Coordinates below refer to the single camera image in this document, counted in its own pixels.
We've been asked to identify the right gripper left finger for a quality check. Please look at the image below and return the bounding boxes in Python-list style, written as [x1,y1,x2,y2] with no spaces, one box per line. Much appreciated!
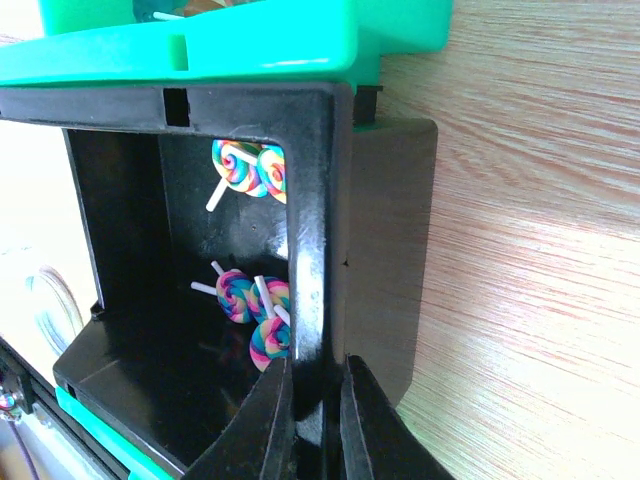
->
[184,358,295,479]

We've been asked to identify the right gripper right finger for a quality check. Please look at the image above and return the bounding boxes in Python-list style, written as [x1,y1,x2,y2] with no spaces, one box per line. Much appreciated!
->
[340,355,453,480]

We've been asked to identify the green candy bin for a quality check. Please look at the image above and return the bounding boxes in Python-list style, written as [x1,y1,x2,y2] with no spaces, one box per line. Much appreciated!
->
[55,386,172,480]
[1,1,453,87]

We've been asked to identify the black candy bin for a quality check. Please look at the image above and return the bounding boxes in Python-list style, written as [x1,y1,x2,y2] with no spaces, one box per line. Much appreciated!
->
[1,83,437,479]

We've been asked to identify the swirl lollipop bottom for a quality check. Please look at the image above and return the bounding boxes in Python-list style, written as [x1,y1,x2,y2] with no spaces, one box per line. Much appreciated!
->
[249,305,291,372]

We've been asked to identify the swirl lollipop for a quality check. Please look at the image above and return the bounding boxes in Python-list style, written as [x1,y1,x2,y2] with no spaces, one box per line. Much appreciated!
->
[206,139,267,212]
[249,305,291,372]
[247,276,290,324]
[190,261,253,324]
[257,147,287,204]

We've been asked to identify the swirl lollipop middle right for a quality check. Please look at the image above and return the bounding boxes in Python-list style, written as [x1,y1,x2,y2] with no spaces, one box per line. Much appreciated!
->
[247,276,290,324]

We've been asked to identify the swirl lollipop middle left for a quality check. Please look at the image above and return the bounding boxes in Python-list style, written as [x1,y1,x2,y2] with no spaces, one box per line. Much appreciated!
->
[190,261,253,324]

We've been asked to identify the clear glass jar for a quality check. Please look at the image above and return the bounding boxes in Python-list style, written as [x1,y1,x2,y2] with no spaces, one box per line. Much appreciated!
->
[24,265,84,357]

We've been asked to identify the swirl lollipop top left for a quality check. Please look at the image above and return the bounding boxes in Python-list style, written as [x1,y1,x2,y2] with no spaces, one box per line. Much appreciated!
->
[206,139,267,212]

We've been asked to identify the swirl lollipop top right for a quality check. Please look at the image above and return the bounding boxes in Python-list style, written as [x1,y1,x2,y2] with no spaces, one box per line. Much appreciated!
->
[257,147,287,204]

